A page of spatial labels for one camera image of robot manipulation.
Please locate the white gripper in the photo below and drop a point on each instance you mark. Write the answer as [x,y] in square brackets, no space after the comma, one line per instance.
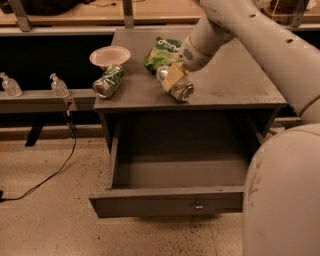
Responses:
[194,60]

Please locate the silver 7up can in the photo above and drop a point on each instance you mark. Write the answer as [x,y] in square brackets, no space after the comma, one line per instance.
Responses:
[181,91]

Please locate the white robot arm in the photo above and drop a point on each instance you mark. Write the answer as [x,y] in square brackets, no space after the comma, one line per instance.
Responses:
[281,202]

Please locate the crushed green soda can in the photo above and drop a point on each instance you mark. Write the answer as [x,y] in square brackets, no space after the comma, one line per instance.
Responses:
[109,82]

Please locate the grey open top drawer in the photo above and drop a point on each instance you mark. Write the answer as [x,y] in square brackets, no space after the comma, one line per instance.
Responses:
[160,166]

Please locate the metal drawer knob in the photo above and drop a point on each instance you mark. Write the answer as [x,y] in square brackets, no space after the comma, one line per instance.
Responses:
[199,206]

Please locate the green chip bag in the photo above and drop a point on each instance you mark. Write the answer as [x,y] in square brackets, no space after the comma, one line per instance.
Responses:
[164,53]

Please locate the grey cabinet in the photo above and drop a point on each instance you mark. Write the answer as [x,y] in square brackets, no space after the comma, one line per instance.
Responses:
[232,80]

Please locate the right clear sanitizer bottle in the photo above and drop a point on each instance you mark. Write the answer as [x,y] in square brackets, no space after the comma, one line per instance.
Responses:
[58,86]

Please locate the clear sanitizer bottle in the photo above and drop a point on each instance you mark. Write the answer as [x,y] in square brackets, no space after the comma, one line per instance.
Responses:
[58,86]
[10,85]

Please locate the left clear sanitizer bottle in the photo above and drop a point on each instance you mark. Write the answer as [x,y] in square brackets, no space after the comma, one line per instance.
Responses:
[10,85]

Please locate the grey metal shelf rail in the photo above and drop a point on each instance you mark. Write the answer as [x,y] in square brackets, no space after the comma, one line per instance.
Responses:
[33,101]

